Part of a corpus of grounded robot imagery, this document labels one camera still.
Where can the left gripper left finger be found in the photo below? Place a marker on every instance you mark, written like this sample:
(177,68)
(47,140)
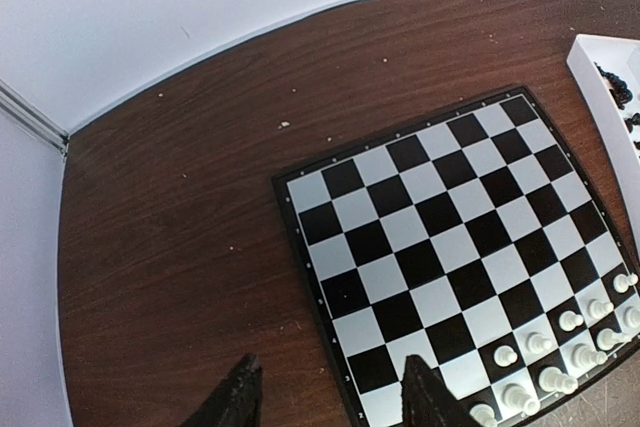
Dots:
(236,401)

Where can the white chess knight piece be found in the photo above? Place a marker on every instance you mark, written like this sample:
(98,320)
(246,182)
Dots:
(607,339)

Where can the black white chessboard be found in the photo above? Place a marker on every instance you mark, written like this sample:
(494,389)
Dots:
(467,229)

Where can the white plastic tray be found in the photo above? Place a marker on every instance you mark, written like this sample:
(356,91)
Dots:
(588,55)

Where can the white chess bishop piece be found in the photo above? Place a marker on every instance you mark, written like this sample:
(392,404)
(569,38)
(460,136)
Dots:
(515,397)

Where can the white chess king piece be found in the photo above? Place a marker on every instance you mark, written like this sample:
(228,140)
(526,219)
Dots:
(552,379)

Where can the left aluminium frame post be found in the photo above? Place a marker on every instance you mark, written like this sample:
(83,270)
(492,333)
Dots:
(33,120)

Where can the white chess pawn piece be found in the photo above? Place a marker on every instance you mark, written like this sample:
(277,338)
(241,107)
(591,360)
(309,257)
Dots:
(623,282)

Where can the black chess pieces upper cluster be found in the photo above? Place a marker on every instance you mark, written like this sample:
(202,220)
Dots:
(622,97)

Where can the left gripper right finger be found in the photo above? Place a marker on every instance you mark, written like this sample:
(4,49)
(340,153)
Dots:
(426,402)

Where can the white chess rook piece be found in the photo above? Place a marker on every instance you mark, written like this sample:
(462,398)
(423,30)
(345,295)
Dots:
(631,317)

